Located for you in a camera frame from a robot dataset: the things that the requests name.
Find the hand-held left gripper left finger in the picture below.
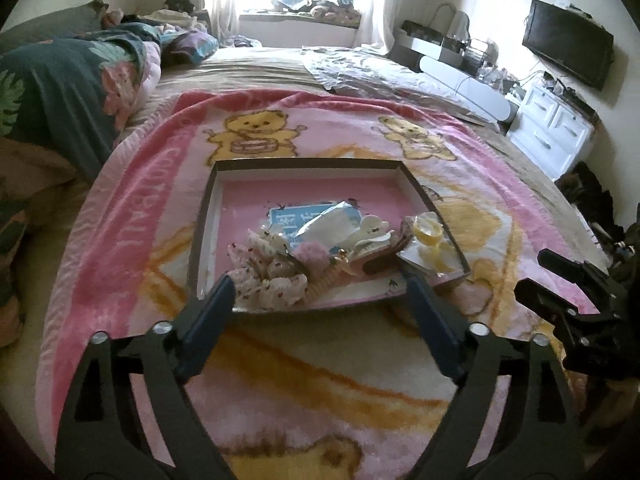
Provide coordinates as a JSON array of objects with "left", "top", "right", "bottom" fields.
[{"left": 54, "top": 274, "right": 237, "bottom": 480}]

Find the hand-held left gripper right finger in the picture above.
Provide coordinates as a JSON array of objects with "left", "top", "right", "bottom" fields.
[{"left": 405, "top": 275, "right": 586, "bottom": 480}]

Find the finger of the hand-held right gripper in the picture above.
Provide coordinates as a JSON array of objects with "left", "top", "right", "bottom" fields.
[
  {"left": 537, "top": 249, "right": 613, "bottom": 291},
  {"left": 514, "top": 279, "right": 601, "bottom": 326}
]

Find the white floral scrunchie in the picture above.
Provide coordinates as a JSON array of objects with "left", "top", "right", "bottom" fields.
[{"left": 227, "top": 227, "right": 311, "bottom": 307}]

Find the brown oval hair claw clip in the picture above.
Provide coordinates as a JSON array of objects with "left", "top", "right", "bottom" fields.
[{"left": 357, "top": 245, "right": 408, "bottom": 277}]

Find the yellow hair ties plastic bag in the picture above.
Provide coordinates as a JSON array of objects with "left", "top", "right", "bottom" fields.
[{"left": 397, "top": 212, "right": 468, "bottom": 281}]

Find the white clear hair claw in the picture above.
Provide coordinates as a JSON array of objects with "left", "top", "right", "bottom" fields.
[{"left": 345, "top": 214, "right": 396, "bottom": 256}]

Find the beige spiral hair tie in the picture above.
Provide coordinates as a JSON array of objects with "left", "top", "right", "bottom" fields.
[{"left": 305, "top": 252, "right": 351, "bottom": 301}]

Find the brown box with pink inside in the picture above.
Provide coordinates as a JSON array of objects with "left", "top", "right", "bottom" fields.
[{"left": 186, "top": 157, "right": 473, "bottom": 316}]

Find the pink fluffy hair clip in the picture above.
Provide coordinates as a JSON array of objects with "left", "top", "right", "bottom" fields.
[{"left": 291, "top": 240, "right": 331, "bottom": 268}]

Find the dark clothes pile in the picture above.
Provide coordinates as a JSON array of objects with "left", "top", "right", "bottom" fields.
[{"left": 555, "top": 160, "right": 640, "bottom": 261}]

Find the pink bear printed blanket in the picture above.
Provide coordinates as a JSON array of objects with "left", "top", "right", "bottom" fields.
[{"left": 37, "top": 89, "right": 608, "bottom": 480}]

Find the blue card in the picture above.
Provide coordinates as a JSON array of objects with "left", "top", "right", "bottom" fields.
[{"left": 267, "top": 202, "right": 363, "bottom": 241}]

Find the small clear plastic packet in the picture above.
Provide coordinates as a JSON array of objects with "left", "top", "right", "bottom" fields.
[{"left": 295, "top": 201, "right": 361, "bottom": 247}]

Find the white drawer cabinet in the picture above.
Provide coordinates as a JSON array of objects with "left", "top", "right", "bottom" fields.
[{"left": 507, "top": 82, "right": 598, "bottom": 181}]

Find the white rounded panel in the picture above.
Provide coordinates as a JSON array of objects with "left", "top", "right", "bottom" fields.
[{"left": 419, "top": 55, "right": 519, "bottom": 123}]

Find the black flat television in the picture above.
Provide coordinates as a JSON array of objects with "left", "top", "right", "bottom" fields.
[{"left": 521, "top": 0, "right": 615, "bottom": 92}]

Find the white patterned bed sheet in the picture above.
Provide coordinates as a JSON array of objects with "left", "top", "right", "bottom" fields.
[{"left": 300, "top": 45, "right": 501, "bottom": 126}]

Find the purple blue pillow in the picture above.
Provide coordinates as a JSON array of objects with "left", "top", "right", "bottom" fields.
[{"left": 162, "top": 29, "right": 219, "bottom": 67}]

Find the dark teal floral quilt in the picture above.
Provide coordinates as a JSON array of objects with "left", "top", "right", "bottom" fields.
[{"left": 0, "top": 0, "right": 163, "bottom": 183}]

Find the grey storage box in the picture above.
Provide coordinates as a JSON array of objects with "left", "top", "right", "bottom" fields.
[{"left": 387, "top": 20, "right": 446, "bottom": 61}]

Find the pile of rumpled clothes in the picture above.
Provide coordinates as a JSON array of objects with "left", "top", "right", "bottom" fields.
[{"left": 135, "top": 0, "right": 211, "bottom": 36}]

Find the pile of assorted clutter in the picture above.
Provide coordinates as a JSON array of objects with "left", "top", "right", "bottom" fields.
[{"left": 245, "top": 0, "right": 361, "bottom": 23}]

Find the metal wire basket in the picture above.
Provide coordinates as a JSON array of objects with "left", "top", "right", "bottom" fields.
[{"left": 465, "top": 37, "right": 493, "bottom": 73}]

